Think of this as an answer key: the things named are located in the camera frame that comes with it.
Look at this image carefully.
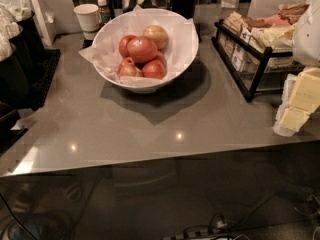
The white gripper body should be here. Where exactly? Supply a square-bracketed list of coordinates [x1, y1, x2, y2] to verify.
[293, 0, 320, 67]

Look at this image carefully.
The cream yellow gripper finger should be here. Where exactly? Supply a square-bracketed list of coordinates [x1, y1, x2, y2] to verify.
[273, 67, 320, 137]

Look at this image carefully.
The large red top apple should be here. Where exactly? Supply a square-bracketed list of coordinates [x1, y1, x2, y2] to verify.
[127, 36, 158, 63]

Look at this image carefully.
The white ceramic bowl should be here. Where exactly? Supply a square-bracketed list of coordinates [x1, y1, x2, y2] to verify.
[81, 8, 199, 94]

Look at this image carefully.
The white paper bowl liner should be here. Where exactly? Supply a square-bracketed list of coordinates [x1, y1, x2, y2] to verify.
[79, 8, 199, 93]

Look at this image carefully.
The red front right apple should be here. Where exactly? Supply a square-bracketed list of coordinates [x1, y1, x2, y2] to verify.
[142, 60, 166, 79]

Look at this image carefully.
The yellow-green back apple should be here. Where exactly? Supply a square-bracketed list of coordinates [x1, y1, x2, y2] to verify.
[143, 25, 169, 50]

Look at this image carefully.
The red-green front left apple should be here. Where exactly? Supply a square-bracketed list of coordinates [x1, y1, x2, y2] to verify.
[118, 57, 143, 77]

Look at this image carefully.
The red left back apple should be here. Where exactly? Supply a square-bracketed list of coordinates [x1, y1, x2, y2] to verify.
[118, 35, 135, 58]

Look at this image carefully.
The small brown sauce bottle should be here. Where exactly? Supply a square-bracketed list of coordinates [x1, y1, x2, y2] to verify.
[97, 0, 111, 24]

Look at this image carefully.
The white paper cup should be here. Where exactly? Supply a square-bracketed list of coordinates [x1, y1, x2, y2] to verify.
[74, 4, 100, 33]

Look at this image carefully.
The black rubber counter mat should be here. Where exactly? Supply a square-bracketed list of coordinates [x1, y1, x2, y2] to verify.
[31, 49, 61, 110]

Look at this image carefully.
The white napkin dispenser box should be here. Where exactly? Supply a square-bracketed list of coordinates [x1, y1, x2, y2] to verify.
[31, 0, 56, 46]

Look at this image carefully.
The black container with napkins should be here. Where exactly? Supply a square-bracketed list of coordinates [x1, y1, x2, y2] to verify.
[0, 11, 45, 108]

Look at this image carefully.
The black wire condiment rack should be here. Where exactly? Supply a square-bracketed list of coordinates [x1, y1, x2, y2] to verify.
[211, 20, 303, 102]

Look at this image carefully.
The power strip with cables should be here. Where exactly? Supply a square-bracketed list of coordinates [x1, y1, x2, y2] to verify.
[158, 215, 251, 240]

